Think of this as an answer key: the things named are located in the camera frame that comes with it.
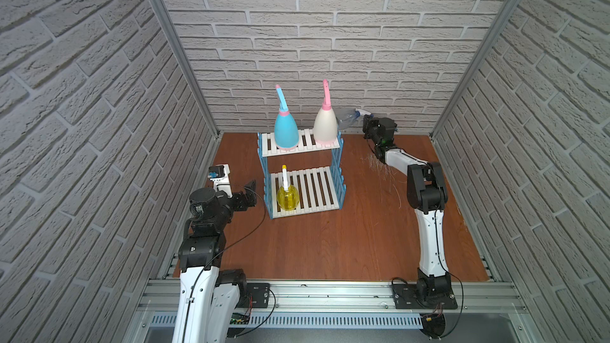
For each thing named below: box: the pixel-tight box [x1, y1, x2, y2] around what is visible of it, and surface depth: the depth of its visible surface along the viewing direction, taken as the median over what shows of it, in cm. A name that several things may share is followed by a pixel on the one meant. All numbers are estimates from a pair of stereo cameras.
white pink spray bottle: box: [313, 78, 338, 146], surface depth 76 cm
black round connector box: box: [419, 312, 446, 340], surface depth 72 cm
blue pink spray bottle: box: [274, 84, 299, 151], surface depth 73 cm
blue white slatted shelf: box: [257, 128, 347, 220], surface depth 94 cm
